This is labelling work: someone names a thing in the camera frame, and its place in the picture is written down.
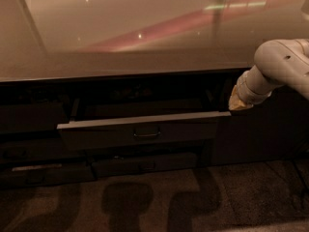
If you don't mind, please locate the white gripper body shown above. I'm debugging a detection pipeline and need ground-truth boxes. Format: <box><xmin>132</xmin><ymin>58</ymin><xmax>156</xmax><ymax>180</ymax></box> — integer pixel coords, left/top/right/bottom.
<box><xmin>236</xmin><ymin>71</ymin><xmax>271</xmax><ymax>105</ymax></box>

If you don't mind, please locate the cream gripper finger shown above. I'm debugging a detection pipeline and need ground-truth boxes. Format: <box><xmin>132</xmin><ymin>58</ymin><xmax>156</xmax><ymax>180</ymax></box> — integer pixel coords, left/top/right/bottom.
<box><xmin>229</xmin><ymin>86</ymin><xmax>253</xmax><ymax>111</ymax></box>

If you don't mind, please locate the dark drawer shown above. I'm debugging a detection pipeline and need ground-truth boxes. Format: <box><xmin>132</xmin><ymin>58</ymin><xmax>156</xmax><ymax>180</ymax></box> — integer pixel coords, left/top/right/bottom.
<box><xmin>92</xmin><ymin>153</ymin><xmax>198</xmax><ymax>177</ymax></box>
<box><xmin>57</xmin><ymin>98</ymin><xmax>231</xmax><ymax>151</ymax></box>
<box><xmin>0</xmin><ymin>138</ymin><xmax>84</xmax><ymax>164</ymax></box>
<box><xmin>0</xmin><ymin>162</ymin><xmax>95</xmax><ymax>189</ymax></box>
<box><xmin>0</xmin><ymin>102</ymin><xmax>68</xmax><ymax>134</ymax></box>

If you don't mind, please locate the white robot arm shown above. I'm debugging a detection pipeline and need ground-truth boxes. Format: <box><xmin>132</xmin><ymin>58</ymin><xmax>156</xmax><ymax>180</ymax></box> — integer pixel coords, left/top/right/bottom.
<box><xmin>229</xmin><ymin>39</ymin><xmax>309</xmax><ymax>111</ymax></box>

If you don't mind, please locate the dark cabinet door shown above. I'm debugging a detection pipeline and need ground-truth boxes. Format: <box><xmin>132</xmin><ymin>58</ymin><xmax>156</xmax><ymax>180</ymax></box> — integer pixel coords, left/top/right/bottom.
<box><xmin>209</xmin><ymin>86</ymin><xmax>309</xmax><ymax>165</ymax></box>

